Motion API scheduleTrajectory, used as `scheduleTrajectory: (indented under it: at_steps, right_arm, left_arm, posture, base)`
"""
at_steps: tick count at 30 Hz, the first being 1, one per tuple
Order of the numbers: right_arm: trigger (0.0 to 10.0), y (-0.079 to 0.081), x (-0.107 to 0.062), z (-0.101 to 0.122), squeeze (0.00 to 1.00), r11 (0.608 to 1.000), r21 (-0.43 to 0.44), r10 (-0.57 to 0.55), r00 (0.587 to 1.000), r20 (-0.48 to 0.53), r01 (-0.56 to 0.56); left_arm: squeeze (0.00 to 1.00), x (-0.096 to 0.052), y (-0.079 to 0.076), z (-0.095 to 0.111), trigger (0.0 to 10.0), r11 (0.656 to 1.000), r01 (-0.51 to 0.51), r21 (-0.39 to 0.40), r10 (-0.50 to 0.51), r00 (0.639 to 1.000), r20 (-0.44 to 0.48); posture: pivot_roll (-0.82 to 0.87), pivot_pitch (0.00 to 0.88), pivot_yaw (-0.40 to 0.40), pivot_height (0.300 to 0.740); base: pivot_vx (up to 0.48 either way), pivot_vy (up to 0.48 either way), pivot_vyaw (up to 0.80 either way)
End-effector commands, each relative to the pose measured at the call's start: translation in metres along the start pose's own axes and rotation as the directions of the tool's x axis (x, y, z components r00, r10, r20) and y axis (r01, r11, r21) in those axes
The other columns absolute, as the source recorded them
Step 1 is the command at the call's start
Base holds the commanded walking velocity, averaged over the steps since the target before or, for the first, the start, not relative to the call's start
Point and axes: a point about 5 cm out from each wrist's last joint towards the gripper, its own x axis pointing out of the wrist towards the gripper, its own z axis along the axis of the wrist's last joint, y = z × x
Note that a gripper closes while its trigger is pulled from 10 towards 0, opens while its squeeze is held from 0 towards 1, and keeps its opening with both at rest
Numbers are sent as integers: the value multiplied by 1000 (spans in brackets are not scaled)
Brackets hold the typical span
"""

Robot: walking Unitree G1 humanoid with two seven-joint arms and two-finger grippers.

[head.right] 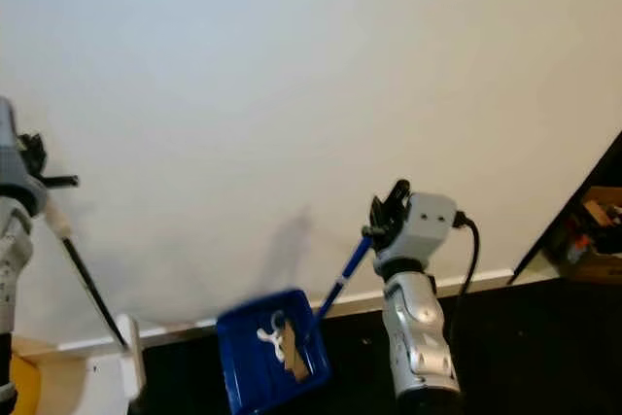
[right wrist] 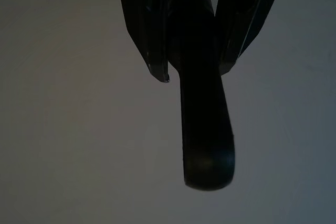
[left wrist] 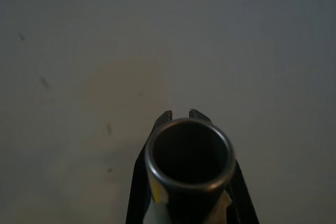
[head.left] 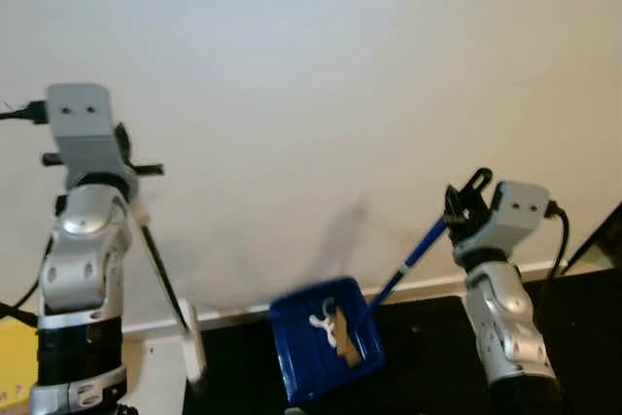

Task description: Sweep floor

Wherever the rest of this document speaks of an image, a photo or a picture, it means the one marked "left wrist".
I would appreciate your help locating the black-stick broom with white head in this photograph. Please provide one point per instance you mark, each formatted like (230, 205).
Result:
(190, 155)

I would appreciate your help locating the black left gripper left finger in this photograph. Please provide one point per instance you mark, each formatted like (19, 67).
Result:
(136, 195)

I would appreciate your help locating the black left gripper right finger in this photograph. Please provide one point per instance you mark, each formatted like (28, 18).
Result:
(245, 200)

